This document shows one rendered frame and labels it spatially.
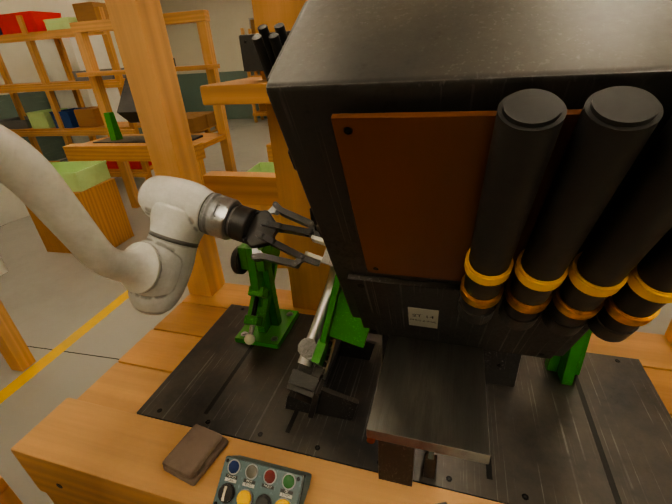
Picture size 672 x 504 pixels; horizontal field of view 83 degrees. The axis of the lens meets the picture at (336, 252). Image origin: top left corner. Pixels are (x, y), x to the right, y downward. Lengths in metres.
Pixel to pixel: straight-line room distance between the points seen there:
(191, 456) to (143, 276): 0.35
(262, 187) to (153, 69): 0.40
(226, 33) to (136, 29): 10.73
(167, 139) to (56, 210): 0.55
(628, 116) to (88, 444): 1.00
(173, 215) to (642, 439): 1.01
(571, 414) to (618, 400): 0.12
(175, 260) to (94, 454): 0.42
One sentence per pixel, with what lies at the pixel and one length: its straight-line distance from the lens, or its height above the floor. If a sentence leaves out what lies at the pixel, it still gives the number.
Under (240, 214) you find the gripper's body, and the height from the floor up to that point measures 1.31.
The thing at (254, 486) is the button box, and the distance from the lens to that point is 0.78.
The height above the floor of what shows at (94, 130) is 0.82.
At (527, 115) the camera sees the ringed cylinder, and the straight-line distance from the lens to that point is 0.26.
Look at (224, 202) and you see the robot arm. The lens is 0.80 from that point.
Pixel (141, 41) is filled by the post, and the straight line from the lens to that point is 1.16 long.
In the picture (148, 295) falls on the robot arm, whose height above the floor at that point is 1.18.
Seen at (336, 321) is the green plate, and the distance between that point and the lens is 0.70.
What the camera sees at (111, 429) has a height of 0.90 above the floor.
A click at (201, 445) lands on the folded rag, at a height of 0.93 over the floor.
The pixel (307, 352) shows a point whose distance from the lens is 0.75.
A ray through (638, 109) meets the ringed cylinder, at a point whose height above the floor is 1.55.
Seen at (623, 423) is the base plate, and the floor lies 0.90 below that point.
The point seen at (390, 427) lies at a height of 1.13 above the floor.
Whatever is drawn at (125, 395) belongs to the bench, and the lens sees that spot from 1.11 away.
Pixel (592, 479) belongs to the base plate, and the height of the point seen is 0.90.
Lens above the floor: 1.59
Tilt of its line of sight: 28 degrees down
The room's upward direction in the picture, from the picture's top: 4 degrees counter-clockwise
